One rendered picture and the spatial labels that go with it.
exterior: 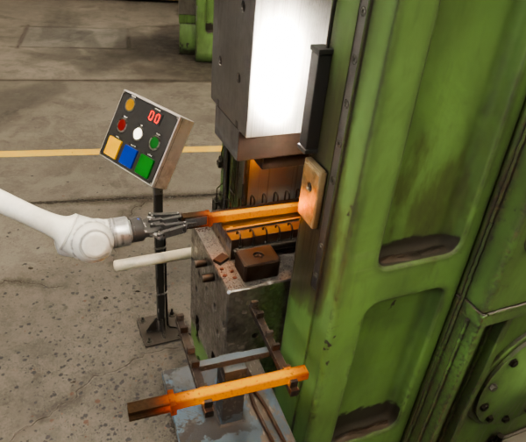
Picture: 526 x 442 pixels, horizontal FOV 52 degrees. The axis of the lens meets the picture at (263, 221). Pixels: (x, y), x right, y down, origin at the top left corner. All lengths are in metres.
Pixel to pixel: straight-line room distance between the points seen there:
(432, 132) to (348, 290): 0.45
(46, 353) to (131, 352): 0.39
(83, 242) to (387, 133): 0.77
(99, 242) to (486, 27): 1.04
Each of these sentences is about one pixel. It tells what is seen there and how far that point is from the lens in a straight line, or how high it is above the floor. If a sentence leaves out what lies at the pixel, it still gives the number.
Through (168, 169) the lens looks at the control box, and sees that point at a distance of 2.04.
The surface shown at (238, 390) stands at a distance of 1.30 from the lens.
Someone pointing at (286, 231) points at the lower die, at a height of 0.99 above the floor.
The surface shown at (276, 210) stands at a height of 1.04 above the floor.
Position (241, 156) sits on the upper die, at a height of 1.28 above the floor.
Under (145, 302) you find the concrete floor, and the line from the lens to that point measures 2.94.
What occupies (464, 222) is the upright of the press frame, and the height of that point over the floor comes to 1.22.
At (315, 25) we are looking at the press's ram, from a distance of 1.43.
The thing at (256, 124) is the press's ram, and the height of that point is 1.40.
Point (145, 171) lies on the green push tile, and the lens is 2.04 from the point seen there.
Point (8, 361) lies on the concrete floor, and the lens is 2.78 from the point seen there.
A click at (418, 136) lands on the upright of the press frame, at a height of 1.47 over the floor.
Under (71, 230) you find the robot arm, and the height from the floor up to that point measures 1.17.
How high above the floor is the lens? 1.98
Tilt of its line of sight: 33 degrees down
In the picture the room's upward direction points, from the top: 6 degrees clockwise
